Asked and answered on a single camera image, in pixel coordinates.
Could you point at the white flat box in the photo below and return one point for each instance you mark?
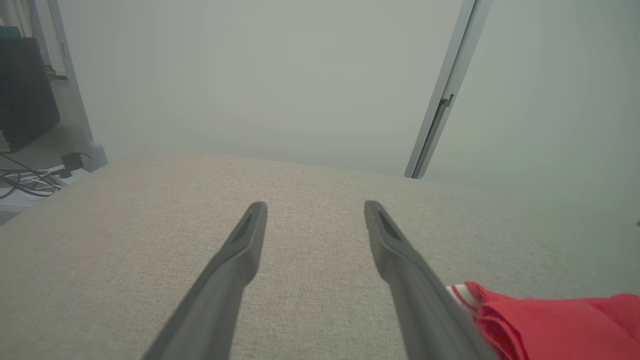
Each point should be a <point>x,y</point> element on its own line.
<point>20,202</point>

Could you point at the black computer tower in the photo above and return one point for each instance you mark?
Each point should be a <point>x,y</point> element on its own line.
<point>25,95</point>

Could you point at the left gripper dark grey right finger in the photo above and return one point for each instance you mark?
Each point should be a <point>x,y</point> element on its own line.
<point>420,310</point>

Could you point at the red Bulls 23 jersey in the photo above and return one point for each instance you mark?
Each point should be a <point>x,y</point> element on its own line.
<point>560,330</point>

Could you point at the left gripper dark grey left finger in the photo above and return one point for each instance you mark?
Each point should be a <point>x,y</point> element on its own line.
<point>225,280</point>

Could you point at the black power adapter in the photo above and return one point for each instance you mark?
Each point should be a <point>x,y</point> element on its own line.
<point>74,161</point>

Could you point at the white power strip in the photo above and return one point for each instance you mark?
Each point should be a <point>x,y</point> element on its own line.
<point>70,175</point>

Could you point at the teal box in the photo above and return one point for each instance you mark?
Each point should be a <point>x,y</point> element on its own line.
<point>9,32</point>

